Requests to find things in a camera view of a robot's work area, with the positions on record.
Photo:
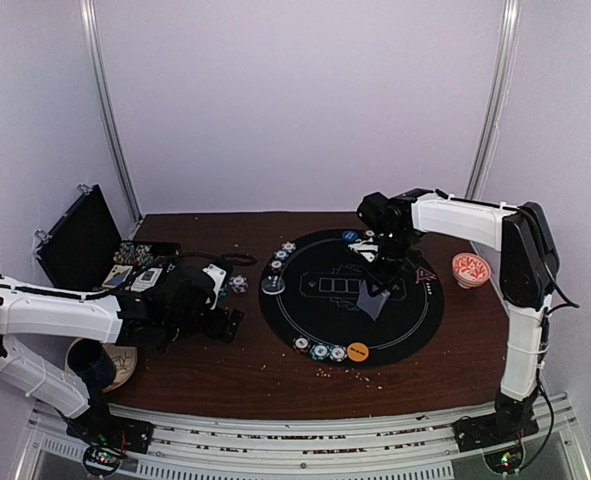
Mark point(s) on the black poker set case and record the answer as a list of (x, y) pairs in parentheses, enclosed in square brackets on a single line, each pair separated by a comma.
[(77, 253)]

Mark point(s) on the chips row in case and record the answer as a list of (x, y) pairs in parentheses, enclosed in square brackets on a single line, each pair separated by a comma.
[(134, 254)]

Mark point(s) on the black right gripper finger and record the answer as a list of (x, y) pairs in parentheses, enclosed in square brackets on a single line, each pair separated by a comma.
[(367, 288), (382, 287)]

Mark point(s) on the beige patterned plate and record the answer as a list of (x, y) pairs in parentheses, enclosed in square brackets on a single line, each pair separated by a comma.
[(124, 359)]

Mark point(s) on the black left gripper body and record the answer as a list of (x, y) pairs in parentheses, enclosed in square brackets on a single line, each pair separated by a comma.
[(189, 326)]

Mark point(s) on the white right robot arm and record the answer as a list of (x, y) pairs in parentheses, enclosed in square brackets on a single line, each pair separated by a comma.
[(529, 261)]

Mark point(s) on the clear acrylic dealer button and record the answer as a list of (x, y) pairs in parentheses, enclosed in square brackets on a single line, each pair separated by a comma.
[(273, 285)]

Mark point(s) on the blue small blind button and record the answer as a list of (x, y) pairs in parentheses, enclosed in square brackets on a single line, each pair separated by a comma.
[(350, 236)]

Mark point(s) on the blue-backed playing card box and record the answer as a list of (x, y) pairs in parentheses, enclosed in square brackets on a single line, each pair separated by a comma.
[(116, 276)]

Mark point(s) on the white playing card box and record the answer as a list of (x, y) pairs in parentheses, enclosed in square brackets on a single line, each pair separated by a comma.
[(146, 280)]

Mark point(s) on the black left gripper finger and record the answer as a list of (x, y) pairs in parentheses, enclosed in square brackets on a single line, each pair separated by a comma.
[(235, 319), (222, 330)]

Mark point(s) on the red triangular all-in marker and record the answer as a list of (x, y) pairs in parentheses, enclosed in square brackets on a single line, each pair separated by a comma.
[(424, 275)]

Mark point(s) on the aluminium frame post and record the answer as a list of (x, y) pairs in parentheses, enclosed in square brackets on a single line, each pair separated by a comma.
[(503, 67), (93, 42)]

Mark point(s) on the blue cream 10 chip stack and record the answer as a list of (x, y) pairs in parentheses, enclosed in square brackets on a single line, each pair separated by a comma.
[(238, 284)]

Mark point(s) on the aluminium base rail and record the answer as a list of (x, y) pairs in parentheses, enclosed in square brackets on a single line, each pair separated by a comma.
[(412, 446)]

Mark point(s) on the aluminium frame post left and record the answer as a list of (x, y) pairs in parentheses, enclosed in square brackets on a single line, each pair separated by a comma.
[(93, 42)]

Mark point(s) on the red white patterned bowl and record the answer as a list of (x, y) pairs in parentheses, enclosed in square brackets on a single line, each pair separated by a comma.
[(470, 270)]

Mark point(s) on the dark blue mug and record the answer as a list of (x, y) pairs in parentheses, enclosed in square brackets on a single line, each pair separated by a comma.
[(89, 360)]

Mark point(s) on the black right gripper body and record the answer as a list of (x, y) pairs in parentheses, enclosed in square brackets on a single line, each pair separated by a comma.
[(394, 249)]

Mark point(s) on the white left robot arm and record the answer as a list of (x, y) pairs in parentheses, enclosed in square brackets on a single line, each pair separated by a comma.
[(30, 309)]

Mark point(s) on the round black poker mat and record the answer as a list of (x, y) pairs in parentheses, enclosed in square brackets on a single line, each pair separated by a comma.
[(319, 302)]

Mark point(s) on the orange black 100 chip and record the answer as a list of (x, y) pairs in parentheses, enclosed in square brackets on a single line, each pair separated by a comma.
[(276, 266), (301, 344)]

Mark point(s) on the yellow big blind button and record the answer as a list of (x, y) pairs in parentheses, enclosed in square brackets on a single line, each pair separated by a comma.
[(358, 352)]

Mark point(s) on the aluminium frame post right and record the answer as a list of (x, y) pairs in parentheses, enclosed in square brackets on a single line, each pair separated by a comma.
[(503, 67)]

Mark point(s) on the single blue-backed playing card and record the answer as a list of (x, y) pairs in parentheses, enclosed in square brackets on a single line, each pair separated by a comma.
[(372, 305)]

